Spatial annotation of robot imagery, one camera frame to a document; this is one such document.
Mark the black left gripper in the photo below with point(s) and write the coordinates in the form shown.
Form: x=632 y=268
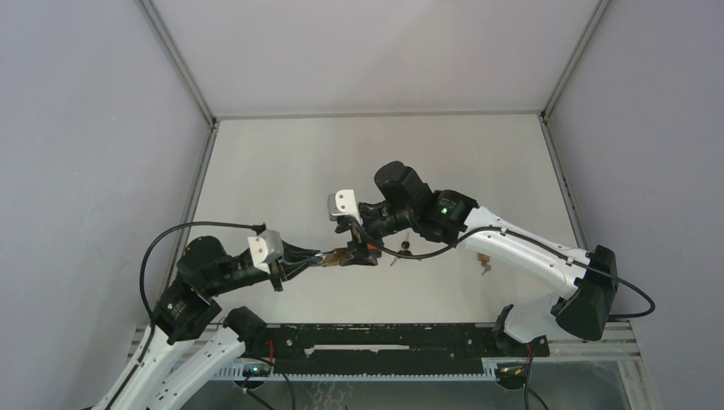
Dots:
x=289 y=270

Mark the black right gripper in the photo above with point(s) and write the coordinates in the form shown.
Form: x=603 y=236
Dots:
x=359 y=255

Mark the large brass padlock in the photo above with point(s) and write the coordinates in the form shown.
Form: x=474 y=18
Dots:
x=334 y=257

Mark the black-headed key bunch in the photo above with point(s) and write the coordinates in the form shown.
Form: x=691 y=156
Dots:
x=403 y=248

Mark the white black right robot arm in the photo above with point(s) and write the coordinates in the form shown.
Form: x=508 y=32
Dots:
x=582 y=283

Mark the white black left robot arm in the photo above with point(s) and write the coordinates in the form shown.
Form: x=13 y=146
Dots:
x=156 y=377

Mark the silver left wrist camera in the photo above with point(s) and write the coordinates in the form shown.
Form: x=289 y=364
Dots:
x=265 y=249

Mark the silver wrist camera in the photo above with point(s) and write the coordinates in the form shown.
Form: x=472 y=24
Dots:
x=343 y=204
x=265 y=249

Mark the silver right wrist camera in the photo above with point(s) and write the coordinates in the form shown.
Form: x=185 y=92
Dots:
x=343 y=204

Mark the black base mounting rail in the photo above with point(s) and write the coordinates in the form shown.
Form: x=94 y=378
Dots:
x=381 y=350

